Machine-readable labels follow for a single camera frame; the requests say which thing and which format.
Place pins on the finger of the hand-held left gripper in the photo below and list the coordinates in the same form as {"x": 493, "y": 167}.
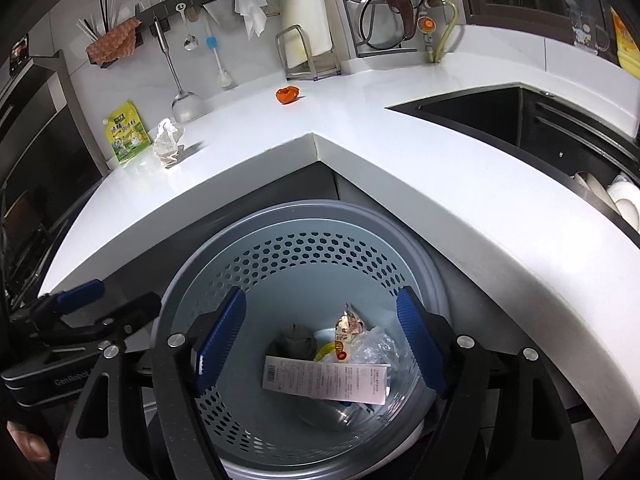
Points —
{"x": 135, "y": 311}
{"x": 80, "y": 295}

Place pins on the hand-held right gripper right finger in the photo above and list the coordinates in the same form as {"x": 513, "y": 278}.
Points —
{"x": 420, "y": 340}

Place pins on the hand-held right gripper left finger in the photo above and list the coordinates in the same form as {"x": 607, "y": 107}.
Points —
{"x": 222, "y": 340}

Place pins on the clear plastic bag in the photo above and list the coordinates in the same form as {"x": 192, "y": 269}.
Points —
{"x": 377, "y": 347}

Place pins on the dark grey cloth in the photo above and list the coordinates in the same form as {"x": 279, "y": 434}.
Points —
{"x": 292, "y": 340}

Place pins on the red patterned snack wrapper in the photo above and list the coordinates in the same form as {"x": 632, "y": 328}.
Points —
{"x": 347, "y": 332}

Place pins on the clear plastic wrapper white label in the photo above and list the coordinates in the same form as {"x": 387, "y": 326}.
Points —
{"x": 325, "y": 380}

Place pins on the grey perforated trash bin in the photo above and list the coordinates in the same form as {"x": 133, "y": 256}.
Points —
{"x": 300, "y": 260}

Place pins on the white tissue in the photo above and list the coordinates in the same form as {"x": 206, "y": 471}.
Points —
{"x": 167, "y": 142}

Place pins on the small orange round object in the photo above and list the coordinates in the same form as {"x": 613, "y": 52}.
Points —
{"x": 287, "y": 94}

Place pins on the person's left hand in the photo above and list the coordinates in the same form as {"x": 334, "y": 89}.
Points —
{"x": 27, "y": 445}

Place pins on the black built-in oven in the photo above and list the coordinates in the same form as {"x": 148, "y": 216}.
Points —
{"x": 40, "y": 160}

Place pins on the yellow seasoning pouch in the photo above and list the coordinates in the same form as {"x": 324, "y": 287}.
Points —
{"x": 125, "y": 132}

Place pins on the metal spatula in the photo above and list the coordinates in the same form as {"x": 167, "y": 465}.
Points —
{"x": 182, "y": 97}

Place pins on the black kitchen sink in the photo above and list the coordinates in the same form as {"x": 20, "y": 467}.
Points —
{"x": 480, "y": 110}

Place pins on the stack of white dishes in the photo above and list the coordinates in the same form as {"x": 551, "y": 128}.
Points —
{"x": 625, "y": 200}

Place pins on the orange dish cloth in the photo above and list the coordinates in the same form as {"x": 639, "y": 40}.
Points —
{"x": 112, "y": 42}

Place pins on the blue and white brush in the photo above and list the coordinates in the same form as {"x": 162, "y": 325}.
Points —
{"x": 217, "y": 60}

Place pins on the bunch of chopsticks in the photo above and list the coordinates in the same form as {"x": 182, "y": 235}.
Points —
{"x": 92, "y": 25}

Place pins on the metal spoon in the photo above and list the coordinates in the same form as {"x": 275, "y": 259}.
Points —
{"x": 187, "y": 41}

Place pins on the metal cutting board rack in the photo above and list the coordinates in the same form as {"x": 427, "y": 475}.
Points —
{"x": 305, "y": 62}

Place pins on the glass pot lid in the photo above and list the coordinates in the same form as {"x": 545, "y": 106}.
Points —
{"x": 382, "y": 22}

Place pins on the metal lid rack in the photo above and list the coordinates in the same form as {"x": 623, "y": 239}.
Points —
{"x": 350, "y": 25}

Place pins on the hanging white cloth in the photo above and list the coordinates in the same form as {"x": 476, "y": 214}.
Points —
{"x": 250, "y": 7}

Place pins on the brown pot holder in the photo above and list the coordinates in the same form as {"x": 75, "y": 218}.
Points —
{"x": 402, "y": 7}

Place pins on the white cutting board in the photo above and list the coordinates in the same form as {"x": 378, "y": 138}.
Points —
{"x": 305, "y": 10}

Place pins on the printed glass cup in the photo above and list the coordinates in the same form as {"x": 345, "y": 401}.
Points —
{"x": 585, "y": 25}

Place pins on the yellow bottle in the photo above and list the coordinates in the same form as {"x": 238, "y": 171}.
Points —
{"x": 625, "y": 40}

